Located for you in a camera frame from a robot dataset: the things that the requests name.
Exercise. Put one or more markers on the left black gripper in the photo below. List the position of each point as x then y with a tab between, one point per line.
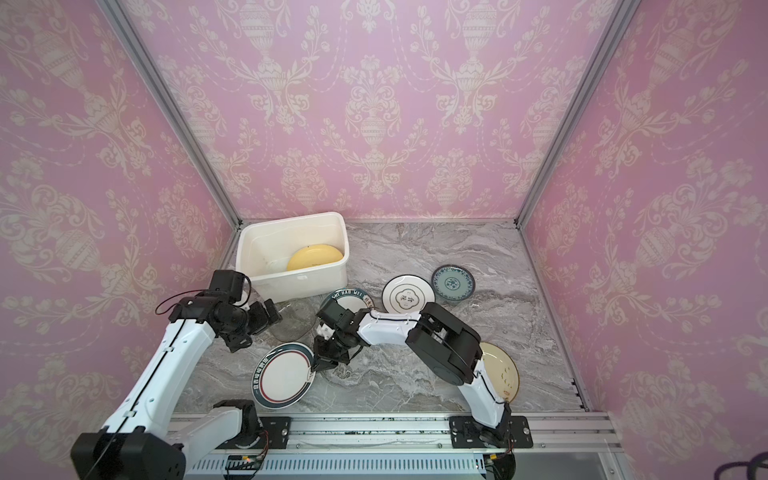
237	341

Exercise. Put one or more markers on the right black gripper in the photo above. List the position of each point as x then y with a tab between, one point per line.
327	346

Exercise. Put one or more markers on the large green red rimmed plate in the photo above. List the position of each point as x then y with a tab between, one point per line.
283	376

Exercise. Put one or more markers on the pale yellow round plate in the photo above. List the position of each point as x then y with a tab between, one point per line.
313	256

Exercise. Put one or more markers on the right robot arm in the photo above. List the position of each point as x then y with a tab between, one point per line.
450	348

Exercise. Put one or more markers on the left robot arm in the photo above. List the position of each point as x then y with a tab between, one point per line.
135	441

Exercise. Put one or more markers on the white plastic bin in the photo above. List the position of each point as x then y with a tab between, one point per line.
265	250

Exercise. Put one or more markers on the clear glass plate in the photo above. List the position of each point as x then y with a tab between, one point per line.
298	319

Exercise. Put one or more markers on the small green lettered rim plate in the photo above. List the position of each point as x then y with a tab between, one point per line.
353	299

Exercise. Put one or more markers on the small blue patterned plate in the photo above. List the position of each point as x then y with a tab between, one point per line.
453	283

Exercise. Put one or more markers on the beige plate brown rim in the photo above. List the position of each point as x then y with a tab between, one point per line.
502	371

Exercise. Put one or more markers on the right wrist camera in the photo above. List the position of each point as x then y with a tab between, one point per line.
325	331

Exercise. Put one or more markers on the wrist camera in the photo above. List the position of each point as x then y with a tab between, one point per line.
325	331
233	285

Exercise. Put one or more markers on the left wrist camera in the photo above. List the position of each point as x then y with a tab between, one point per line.
233	285

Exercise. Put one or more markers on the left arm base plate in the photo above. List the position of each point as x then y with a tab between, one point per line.
273	434

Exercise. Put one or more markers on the aluminium mounting rail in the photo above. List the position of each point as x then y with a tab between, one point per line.
399	445

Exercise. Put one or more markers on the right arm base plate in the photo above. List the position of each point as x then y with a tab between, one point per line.
466	433

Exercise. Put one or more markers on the left corner aluminium post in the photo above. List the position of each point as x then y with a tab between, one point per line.
118	18

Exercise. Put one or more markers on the corner aluminium post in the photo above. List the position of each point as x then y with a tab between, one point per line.
617	25
118	18

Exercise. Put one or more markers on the right corner aluminium post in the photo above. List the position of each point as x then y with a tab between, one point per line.
617	25

